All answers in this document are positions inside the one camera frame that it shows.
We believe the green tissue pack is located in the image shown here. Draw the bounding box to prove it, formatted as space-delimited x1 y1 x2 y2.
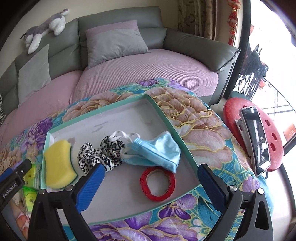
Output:
23 164 41 190
23 186 38 213

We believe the yellow green sponge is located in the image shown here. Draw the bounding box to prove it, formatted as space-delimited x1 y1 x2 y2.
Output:
44 140 77 189

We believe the leopard spot white cushion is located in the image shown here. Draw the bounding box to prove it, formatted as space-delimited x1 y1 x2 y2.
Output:
0 94 6 126

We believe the teal edged white tray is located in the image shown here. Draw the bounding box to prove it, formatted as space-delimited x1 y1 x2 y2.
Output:
44 95 199 225

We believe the leopard print scrunchie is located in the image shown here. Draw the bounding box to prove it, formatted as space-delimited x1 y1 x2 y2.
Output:
77 136 125 174

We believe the smartphone on stand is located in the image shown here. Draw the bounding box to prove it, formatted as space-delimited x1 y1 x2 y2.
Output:
236 106 271 177

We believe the red tape roll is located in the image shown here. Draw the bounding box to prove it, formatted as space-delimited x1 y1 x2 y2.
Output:
139 167 176 202

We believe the floral blue tablecloth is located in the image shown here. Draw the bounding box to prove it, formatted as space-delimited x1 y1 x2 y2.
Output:
1 79 266 240

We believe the pink sofa seat cover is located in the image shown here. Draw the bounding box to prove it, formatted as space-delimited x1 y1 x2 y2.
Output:
1 49 218 145

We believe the plain grey cushion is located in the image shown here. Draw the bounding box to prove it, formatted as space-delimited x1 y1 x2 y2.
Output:
18 44 52 106

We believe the red plastic stool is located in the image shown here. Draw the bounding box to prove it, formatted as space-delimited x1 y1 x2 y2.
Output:
223 97 283 172

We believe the light blue face mask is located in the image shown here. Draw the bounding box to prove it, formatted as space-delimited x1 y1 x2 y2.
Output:
108 131 181 174

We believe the grey sofa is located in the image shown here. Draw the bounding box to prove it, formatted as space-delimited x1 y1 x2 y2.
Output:
0 6 241 115

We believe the black drying rack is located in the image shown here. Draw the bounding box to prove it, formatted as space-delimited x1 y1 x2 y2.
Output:
234 45 268 100

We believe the husky plush toy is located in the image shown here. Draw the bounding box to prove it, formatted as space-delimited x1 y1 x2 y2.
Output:
21 9 69 54

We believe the grey pink cushion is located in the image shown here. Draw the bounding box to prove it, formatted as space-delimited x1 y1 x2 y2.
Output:
86 20 149 69

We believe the brown patterned curtain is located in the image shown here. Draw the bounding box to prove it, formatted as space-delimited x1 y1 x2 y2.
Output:
178 0 227 40

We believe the red hanging ornament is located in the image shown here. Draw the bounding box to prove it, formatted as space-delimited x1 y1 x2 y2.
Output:
227 0 241 46

